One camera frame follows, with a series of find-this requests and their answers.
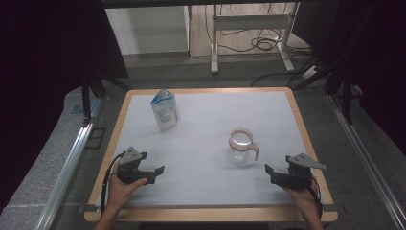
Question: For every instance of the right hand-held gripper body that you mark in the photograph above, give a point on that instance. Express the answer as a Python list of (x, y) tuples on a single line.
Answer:
[(300, 175)]

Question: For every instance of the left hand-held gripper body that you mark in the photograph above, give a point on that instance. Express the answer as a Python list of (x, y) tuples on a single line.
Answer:
[(130, 156)]

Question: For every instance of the glass pitcher with beige rim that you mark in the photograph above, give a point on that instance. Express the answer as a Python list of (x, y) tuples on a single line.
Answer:
[(239, 155)]

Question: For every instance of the white and blue milk carton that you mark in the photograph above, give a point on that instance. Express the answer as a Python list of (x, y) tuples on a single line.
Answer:
[(164, 111)]

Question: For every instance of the person's right hand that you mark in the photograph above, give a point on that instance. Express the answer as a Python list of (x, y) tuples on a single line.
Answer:
[(304, 199)]

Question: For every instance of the person's left hand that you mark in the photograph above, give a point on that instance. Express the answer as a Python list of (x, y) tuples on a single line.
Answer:
[(118, 193)]

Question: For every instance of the pale grey table mat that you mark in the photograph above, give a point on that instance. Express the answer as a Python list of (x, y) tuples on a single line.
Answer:
[(204, 166)]

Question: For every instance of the black tripod stand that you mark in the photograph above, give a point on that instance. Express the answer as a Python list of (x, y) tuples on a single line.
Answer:
[(91, 89)]

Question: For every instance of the black metal stand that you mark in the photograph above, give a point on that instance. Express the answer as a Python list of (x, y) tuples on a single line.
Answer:
[(346, 92)]

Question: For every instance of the white cabinet panel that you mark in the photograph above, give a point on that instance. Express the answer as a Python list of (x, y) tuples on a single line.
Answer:
[(146, 30)]

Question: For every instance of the black curtain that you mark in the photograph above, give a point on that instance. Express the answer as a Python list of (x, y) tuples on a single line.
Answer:
[(376, 64), (48, 48)]

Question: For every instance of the aluminium rail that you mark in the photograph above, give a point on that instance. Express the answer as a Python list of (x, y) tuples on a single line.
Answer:
[(367, 159), (67, 172)]

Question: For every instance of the white metal desk frame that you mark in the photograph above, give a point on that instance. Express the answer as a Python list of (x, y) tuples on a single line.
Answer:
[(252, 22)]

